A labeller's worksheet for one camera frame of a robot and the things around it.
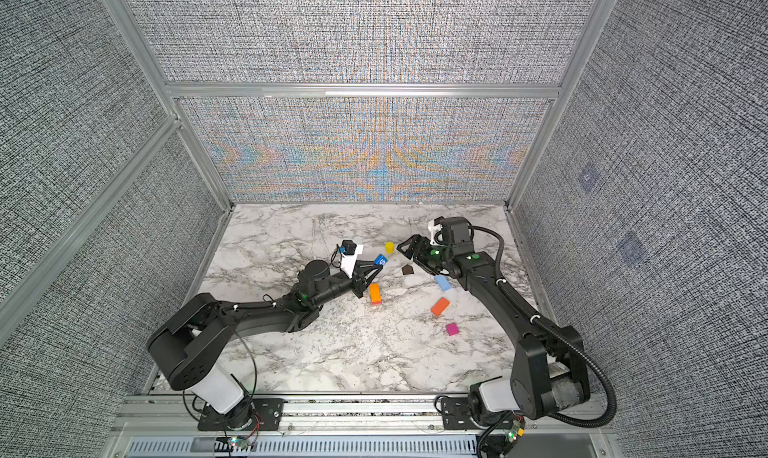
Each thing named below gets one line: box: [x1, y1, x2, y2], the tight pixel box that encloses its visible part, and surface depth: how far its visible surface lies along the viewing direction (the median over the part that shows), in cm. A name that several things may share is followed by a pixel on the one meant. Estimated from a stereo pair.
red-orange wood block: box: [430, 297, 451, 317], surface depth 94 cm
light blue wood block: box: [435, 275, 452, 292], surface depth 99 cm
